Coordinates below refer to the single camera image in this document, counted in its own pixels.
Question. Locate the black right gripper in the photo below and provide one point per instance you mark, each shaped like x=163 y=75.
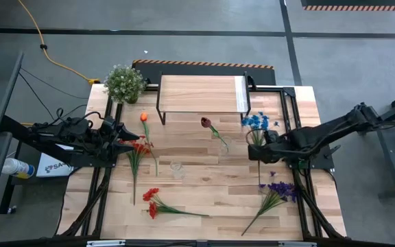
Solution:
x=276 y=155

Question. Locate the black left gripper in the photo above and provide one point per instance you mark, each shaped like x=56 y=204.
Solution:
x=103 y=144

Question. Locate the red flower bunch thin stems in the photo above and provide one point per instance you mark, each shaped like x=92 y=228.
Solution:
x=136 y=152

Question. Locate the clear glass vase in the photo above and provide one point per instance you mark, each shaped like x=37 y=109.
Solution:
x=226 y=151
x=177 y=168

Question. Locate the orange artificial tulip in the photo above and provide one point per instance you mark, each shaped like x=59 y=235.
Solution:
x=144 y=117

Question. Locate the blue artificial flower bunch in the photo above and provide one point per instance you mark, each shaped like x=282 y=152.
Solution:
x=255 y=121

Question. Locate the purple artificial flower bunch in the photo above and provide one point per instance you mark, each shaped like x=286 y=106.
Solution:
x=283 y=189

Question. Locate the dark red artificial tulip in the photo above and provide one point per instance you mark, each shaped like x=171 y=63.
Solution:
x=205 y=122

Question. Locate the red flower sprig thick stem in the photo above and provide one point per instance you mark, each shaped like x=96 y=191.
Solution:
x=149 y=195

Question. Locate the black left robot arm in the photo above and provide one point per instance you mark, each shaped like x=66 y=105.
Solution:
x=67 y=132

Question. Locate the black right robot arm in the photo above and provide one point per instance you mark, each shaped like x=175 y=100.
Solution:
x=321 y=135

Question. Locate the wooden shelf black legs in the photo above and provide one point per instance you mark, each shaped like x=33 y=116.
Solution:
x=197 y=92

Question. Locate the loose purple blossom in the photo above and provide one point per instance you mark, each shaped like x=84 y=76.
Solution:
x=272 y=173

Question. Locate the potted plant white blossoms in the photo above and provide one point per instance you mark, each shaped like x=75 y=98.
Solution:
x=123 y=84

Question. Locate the white cardboard box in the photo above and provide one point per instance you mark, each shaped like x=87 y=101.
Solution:
x=55 y=168

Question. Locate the white bottle yellow blue label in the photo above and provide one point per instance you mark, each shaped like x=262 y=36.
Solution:
x=15 y=167

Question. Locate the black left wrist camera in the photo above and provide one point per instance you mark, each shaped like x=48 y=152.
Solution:
x=107 y=125

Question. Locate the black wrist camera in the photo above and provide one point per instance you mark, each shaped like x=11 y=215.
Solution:
x=107 y=125
x=272 y=138

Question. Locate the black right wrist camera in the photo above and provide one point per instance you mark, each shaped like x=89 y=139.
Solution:
x=272 y=138

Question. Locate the silver aluminium bracket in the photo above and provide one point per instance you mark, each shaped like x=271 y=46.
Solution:
x=297 y=244
x=106 y=243

